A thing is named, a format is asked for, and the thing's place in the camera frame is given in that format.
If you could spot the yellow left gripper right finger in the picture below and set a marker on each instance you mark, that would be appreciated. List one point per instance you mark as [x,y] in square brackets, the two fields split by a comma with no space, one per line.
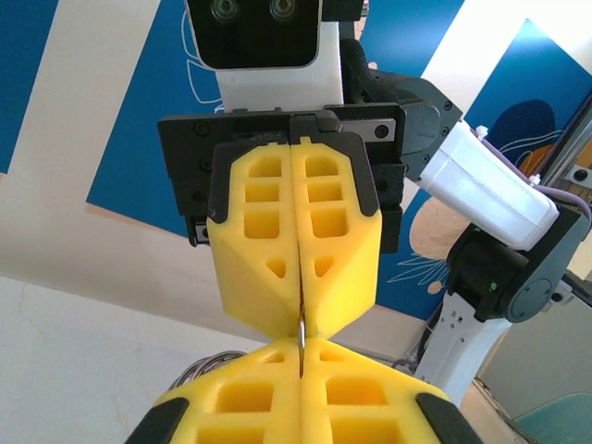
[361,398]

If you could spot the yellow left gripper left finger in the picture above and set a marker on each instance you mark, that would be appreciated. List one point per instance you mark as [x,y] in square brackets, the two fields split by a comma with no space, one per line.
[240,398]

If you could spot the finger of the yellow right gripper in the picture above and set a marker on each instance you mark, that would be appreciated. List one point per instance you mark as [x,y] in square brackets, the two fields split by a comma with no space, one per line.
[240,273]
[351,259]

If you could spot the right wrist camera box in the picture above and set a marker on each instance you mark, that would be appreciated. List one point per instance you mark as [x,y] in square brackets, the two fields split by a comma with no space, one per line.
[259,37]

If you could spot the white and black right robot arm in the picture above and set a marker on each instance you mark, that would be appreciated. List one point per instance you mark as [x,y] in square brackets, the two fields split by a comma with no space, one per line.
[485,194]

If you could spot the teal round object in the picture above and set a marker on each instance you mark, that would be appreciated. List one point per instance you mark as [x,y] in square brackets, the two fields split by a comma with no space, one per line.
[564,421]

